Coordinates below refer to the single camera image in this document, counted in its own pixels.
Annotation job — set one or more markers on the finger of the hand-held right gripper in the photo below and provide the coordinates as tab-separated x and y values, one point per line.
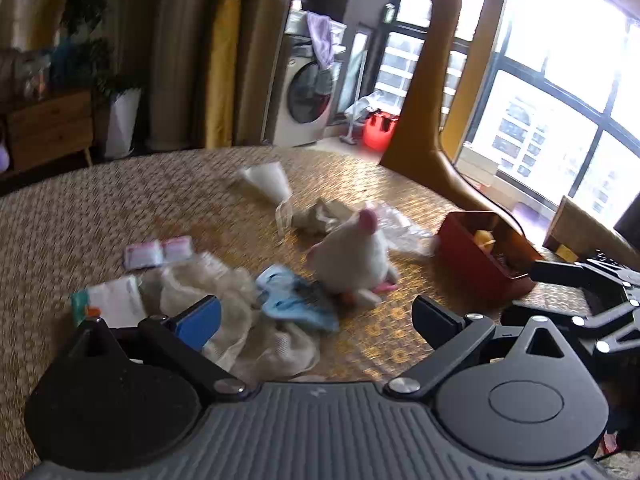
540	316
560	272

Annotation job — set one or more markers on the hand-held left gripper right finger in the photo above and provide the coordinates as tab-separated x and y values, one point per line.
435	320

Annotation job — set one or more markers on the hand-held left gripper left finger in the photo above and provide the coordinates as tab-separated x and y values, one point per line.
200	322

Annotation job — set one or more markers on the beige mesh cloth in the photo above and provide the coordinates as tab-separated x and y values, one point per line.
250	330

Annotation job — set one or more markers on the red metal box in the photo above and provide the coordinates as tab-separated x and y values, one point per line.
480	265

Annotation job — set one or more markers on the blue white packet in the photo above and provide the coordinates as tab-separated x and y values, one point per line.
295	302

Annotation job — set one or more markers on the grey wrapper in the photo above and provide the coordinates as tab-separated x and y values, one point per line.
315	217

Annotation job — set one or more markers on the small pink white packet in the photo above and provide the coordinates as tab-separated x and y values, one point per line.
177	248
144	255

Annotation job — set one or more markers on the dark monitor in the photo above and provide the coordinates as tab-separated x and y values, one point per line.
629	227

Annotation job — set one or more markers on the yellow item in box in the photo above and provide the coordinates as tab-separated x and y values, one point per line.
483	239

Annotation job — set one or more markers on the white packet green edge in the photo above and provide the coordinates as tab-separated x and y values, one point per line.
112	302

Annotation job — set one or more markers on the clear plastic bag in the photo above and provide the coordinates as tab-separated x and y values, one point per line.
405	232

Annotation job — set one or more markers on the white plush toy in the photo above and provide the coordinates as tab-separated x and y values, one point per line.
350	260

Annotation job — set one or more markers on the white cardboard box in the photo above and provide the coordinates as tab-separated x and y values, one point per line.
477	165

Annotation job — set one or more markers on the red plastic basket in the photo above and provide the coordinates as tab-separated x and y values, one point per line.
380	131

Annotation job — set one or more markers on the brown leather chair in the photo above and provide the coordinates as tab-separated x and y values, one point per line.
430	110

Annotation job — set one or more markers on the potted plant white pot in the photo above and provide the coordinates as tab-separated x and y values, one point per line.
122	120

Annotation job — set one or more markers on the washing machine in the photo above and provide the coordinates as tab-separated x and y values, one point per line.
300	105

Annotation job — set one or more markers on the wooden cabinet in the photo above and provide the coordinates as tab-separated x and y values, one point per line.
50	125

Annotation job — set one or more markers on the beige curtain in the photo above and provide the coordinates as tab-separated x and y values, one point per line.
175	60

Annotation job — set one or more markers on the yellow curtain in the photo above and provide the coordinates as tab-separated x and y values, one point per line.
225	50

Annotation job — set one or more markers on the purple cloth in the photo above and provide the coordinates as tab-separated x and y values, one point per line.
320	40

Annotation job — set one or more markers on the white storage box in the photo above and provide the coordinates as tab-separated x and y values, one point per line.
297	22

